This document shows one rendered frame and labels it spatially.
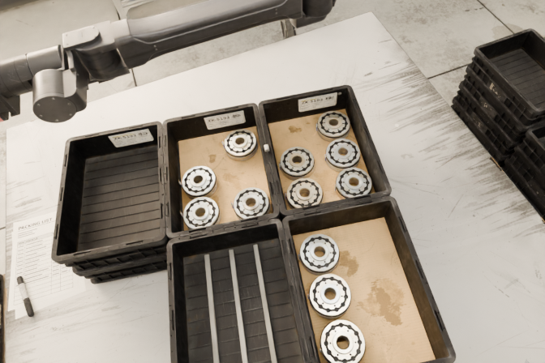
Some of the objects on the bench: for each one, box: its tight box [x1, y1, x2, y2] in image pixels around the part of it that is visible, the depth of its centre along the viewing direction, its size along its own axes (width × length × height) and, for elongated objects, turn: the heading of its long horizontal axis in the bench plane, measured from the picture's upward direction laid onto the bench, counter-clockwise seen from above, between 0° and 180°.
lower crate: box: [75, 255, 167, 284], centre depth 128 cm, size 40×30×12 cm
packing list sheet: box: [8, 211, 86, 319], centre depth 128 cm, size 33×23×1 cm
